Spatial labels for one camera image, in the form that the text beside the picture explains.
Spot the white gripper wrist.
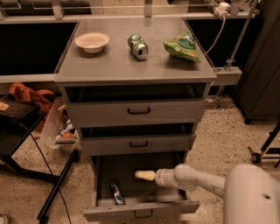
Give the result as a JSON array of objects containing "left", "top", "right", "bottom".
[{"left": 135, "top": 169, "right": 176, "bottom": 187}]

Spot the silver blue redbull can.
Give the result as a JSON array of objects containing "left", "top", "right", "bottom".
[{"left": 109, "top": 182, "right": 125, "bottom": 206}]

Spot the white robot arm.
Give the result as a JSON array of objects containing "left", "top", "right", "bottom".
[{"left": 135, "top": 164, "right": 280, "bottom": 224}]

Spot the grey bottom drawer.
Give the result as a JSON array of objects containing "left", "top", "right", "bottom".
[{"left": 83, "top": 152, "right": 200, "bottom": 222}]

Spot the grey drawer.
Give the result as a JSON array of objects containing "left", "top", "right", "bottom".
[
  {"left": 66, "top": 84, "right": 206, "bottom": 128},
  {"left": 80, "top": 122, "right": 196, "bottom": 155},
  {"left": 83, "top": 152, "right": 200, "bottom": 222}
]

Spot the grey middle drawer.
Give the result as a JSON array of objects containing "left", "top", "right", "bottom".
[{"left": 80, "top": 122, "right": 196, "bottom": 155}]

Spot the grey top drawer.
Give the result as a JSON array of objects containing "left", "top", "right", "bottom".
[{"left": 66, "top": 84, "right": 206, "bottom": 128}]

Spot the grey drawer cabinet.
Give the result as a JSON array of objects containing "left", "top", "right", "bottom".
[{"left": 53, "top": 17, "right": 218, "bottom": 165}]

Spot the green soda can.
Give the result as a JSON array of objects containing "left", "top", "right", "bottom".
[{"left": 128, "top": 34, "right": 149, "bottom": 60}]

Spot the clear plastic bag of items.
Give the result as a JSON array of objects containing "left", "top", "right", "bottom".
[{"left": 39, "top": 96, "right": 80, "bottom": 153}]

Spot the black wheeled stand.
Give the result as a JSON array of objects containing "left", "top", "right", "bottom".
[{"left": 248, "top": 122, "right": 280, "bottom": 168}]

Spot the orange jacket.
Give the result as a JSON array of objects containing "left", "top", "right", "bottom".
[{"left": 2, "top": 82, "right": 56, "bottom": 127}]

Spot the green chip bag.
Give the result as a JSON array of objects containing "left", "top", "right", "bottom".
[{"left": 163, "top": 31, "right": 201, "bottom": 62}]

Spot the dark cabinet at right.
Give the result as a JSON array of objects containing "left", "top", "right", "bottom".
[{"left": 234, "top": 0, "right": 280, "bottom": 124}]

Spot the metal tripod pole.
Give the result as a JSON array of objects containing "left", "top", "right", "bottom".
[{"left": 213, "top": 0, "right": 259, "bottom": 109}]

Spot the white paper bowl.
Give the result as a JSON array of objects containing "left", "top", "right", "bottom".
[{"left": 74, "top": 32, "right": 110, "bottom": 53}]

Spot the black white sneaker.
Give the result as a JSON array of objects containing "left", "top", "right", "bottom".
[{"left": 0, "top": 214, "right": 10, "bottom": 224}]

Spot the black stand with cable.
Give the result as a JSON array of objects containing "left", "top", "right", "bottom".
[{"left": 0, "top": 97, "right": 80, "bottom": 224}]

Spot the white power strip cable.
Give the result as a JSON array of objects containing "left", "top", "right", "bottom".
[{"left": 204, "top": 1, "right": 232, "bottom": 57}]

